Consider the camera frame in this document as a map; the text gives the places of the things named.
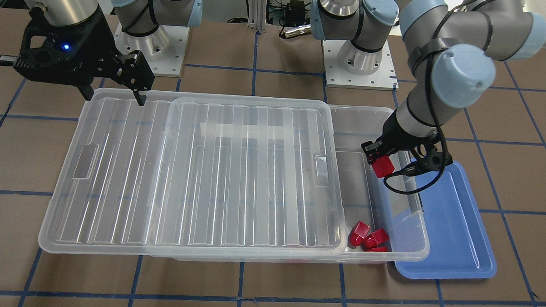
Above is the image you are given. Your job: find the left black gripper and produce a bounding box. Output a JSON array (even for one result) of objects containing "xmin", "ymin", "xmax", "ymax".
[{"xmin": 362, "ymin": 114, "xmax": 438, "ymax": 165}]

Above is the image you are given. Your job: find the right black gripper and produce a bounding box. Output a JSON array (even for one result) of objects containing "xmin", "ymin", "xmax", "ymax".
[{"xmin": 13, "ymin": 9, "xmax": 155, "ymax": 106}]

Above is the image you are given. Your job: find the red block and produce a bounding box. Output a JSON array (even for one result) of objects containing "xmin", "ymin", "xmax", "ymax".
[
  {"xmin": 372, "ymin": 156, "xmax": 395, "ymax": 178},
  {"xmin": 365, "ymin": 246, "xmax": 388, "ymax": 253},
  {"xmin": 361, "ymin": 229, "xmax": 389, "ymax": 251},
  {"xmin": 348, "ymin": 221, "xmax": 371, "ymax": 248}
]

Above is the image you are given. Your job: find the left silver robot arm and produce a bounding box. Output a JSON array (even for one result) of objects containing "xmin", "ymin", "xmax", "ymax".
[{"xmin": 310, "ymin": 0, "xmax": 546, "ymax": 164}]

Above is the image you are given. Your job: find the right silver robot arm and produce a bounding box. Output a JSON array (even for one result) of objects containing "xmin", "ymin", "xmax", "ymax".
[{"xmin": 0, "ymin": 0, "xmax": 203, "ymax": 106}]

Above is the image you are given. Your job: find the clear plastic storage box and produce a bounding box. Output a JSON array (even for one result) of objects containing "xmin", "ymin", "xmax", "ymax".
[{"xmin": 150, "ymin": 98, "xmax": 430, "ymax": 263}]

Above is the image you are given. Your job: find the clear plastic box lid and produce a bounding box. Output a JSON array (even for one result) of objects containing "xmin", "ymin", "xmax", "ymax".
[{"xmin": 39, "ymin": 88, "xmax": 347, "ymax": 262}]

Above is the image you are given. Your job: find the blue plastic tray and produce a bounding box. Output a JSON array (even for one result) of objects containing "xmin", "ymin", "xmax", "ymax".
[{"xmin": 373, "ymin": 162, "xmax": 497, "ymax": 280}]

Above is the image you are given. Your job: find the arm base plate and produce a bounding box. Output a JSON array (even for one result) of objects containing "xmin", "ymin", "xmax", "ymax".
[
  {"xmin": 322, "ymin": 40, "xmax": 399, "ymax": 90},
  {"xmin": 114, "ymin": 24, "xmax": 191, "ymax": 78}
]

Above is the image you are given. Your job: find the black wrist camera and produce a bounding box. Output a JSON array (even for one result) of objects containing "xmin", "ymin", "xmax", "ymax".
[{"xmin": 403, "ymin": 147, "xmax": 453, "ymax": 177}]

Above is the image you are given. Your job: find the aluminium frame post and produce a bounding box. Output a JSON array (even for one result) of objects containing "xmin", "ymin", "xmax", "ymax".
[{"xmin": 246, "ymin": 0, "xmax": 268, "ymax": 34}]

